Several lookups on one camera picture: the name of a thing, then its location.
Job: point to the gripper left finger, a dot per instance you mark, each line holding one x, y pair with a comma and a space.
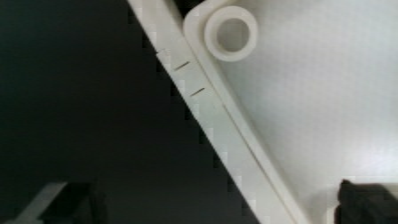
66, 204

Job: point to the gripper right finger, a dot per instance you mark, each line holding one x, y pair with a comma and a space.
368, 204

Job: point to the white desk top tray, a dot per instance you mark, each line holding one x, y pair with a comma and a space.
285, 69

